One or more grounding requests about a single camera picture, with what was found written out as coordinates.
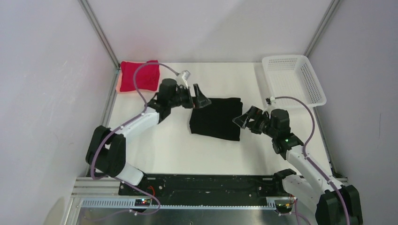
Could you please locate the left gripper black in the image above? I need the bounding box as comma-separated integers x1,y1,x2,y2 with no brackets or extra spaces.
168,84,210,109

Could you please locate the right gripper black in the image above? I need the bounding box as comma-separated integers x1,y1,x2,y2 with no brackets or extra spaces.
232,105,277,138

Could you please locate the black t shirt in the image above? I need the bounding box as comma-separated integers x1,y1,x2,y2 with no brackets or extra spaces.
189,97,243,142

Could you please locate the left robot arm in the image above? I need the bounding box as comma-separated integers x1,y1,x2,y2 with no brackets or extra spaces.
85,78,211,195

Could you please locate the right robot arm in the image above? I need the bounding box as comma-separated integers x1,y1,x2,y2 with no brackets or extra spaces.
233,106,363,225

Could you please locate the folded red t shirt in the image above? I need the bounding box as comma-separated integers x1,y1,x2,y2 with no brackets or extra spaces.
121,61,160,91

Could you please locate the white plastic basket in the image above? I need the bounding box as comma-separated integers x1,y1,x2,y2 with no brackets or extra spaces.
261,54,327,110

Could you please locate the folded peach t shirt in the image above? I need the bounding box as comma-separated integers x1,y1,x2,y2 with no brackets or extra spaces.
115,72,151,94

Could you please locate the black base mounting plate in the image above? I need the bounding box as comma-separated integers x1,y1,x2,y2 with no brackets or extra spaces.
138,172,294,207

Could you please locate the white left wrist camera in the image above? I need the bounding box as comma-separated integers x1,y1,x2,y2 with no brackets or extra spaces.
176,70,191,89

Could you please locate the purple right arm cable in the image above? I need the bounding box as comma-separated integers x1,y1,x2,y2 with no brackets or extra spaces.
266,95,352,225

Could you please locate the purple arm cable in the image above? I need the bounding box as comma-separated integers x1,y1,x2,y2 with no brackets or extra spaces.
266,95,352,225
90,61,183,217

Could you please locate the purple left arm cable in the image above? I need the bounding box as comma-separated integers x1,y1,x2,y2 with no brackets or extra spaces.
90,61,183,217

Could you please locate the aluminium front rail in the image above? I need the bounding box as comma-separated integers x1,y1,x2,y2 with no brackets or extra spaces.
65,177,355,225

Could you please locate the aluminium frame post right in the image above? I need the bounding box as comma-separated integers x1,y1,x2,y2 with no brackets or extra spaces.
304,0,343,58

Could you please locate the aluminium frame post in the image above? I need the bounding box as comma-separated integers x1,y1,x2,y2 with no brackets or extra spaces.
304,0,343,58
78,0,120,68

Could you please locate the aluminium frame post left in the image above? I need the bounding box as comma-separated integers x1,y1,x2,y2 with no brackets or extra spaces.
78,0,120,68

